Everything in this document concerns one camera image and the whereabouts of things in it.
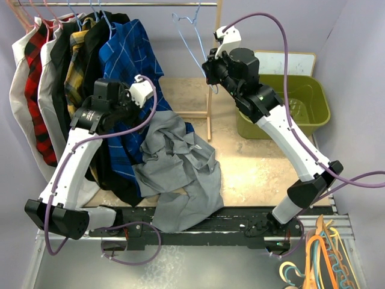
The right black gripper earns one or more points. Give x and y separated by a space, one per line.
210 65

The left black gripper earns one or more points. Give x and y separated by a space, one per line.
136 111

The grey shirt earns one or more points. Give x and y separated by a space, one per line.
181 169

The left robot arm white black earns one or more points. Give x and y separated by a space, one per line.
57 209

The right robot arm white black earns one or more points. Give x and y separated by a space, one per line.
237 72

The blue plaid shirt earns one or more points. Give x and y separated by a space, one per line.
128 54

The yellow plaid shirt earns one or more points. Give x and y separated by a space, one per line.
78 64

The black dark shirt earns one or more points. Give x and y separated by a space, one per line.
60 58

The beige shirt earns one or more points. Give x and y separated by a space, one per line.
18 102

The red plaid shirt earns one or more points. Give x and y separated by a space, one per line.
32 56

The pink hanger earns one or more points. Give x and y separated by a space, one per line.
28 21

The yellow hanger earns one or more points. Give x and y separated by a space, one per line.
343 272

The small whiteboard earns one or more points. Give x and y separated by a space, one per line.
272 62

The olive green plastic bin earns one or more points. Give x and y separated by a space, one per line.
308 107

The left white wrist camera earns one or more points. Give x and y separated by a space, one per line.
140 91

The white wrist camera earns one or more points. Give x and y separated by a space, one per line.
228 38
140 91

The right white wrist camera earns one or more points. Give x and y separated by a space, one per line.
228 38

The wooden clothes rack frame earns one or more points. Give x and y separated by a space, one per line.
207 114

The metal clothes rail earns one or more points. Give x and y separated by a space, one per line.
116 4

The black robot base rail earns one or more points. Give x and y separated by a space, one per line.
251 227

